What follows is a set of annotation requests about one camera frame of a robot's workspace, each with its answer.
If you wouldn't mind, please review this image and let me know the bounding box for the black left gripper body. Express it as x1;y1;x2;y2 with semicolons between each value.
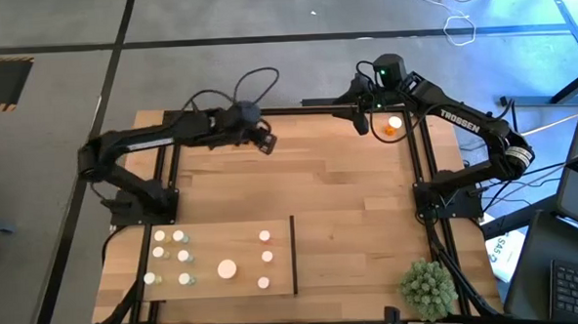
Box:
235;118;269;146

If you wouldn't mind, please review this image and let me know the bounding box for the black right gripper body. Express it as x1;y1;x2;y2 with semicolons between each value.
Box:
355;77;385;112

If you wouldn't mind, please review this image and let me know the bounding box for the amber pill bottle white cap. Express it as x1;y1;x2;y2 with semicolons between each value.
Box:
216;258;239;281

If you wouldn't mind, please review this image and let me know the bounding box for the large orange pill bottle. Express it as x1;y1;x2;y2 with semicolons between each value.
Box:
383;115;404;138

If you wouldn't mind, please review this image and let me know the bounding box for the green artificial plant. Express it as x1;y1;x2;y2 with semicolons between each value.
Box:
396;256;461;324

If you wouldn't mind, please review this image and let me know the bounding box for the black side desk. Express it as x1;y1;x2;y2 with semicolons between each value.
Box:
480;192;578;324

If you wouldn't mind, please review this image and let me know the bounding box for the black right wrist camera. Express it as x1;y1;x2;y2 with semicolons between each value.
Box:
352;109;371;137

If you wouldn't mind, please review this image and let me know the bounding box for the black aluminium table frame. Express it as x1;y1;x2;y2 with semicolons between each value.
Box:
91;96;502;324

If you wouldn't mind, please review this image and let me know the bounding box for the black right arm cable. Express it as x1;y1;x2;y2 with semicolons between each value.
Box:
355;57;424;146

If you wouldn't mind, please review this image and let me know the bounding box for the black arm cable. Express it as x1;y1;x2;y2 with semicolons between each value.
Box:
355;57;424;146
181;65;283;120

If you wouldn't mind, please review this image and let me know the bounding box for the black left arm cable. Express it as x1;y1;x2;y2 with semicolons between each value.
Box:
181;65;283;120

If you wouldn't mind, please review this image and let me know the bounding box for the black desk leg frame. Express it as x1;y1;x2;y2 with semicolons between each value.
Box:
495;0;578;109

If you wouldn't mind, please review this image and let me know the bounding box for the yellow extension cord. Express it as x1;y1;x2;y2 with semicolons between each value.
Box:
518;113;578;139

